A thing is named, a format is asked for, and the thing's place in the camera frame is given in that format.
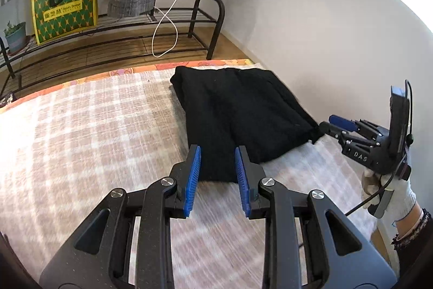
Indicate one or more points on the pink plaid bed cover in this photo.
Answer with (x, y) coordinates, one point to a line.
(63, 150)

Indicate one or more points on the green yellow storage bag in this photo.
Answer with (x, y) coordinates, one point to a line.
(53, 19)

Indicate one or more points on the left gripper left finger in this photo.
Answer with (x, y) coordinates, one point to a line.
(185, 174)

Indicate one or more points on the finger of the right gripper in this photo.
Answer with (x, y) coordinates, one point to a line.
(342, 123)
(332, 130)

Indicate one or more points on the black metal clothes rack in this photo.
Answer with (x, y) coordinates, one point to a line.
(110, 41)

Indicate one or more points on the potted plant blue pot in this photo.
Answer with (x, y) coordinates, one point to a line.
(16, 36)

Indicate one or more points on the black garment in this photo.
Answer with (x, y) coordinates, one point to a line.
(230, 107)

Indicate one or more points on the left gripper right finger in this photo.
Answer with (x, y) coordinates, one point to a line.
(249, 176)

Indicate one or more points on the right gloved hand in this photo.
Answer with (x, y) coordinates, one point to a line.
(403, 199)

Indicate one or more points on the right forearm dark sleeve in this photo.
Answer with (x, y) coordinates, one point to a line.
(415, 249)

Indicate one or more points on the black camera box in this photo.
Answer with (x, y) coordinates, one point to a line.
(400, 131)

